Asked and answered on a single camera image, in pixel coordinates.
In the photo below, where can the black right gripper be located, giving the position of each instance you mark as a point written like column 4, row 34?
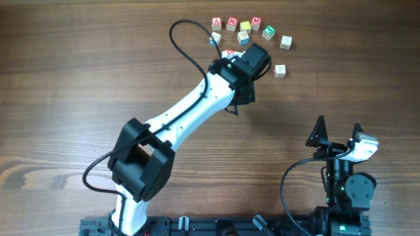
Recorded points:
column 330, row 149

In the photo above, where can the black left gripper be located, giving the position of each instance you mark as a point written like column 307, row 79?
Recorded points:
column 250, row 98

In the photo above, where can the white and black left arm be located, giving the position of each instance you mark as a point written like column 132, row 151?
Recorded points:
column 144, row 153

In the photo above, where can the red V block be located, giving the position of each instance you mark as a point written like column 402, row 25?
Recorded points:
column 227, row 53

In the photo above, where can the blue side block centre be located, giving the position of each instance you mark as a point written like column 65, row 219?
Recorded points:
column 243, row 38

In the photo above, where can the blue side block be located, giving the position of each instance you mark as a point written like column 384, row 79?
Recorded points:
column 215, row 39
column 243, row 38

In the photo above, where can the plain block red side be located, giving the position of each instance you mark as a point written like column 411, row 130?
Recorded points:
column 279, row 71

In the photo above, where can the blue side block left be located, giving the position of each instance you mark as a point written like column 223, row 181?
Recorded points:
column 215, row 39

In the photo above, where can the yellow top block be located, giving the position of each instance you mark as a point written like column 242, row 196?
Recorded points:
column 245, row 26

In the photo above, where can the green top block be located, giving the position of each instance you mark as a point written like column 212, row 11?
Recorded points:
column 268, row 32

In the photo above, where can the red M block left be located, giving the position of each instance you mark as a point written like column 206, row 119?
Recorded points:
column 231, row 24

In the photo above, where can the red m block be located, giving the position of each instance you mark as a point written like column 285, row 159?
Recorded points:
column 255, row 23
column 231, row 24

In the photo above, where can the red M block right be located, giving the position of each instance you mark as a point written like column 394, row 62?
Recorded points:
column 255, row 23

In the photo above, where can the red A letter block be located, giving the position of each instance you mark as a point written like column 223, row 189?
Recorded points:
column 216, row 23

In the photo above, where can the plain wooden block far right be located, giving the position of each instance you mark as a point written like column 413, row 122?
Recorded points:
column 286, row 42

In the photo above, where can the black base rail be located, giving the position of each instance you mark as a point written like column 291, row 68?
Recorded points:
column 166, row 226

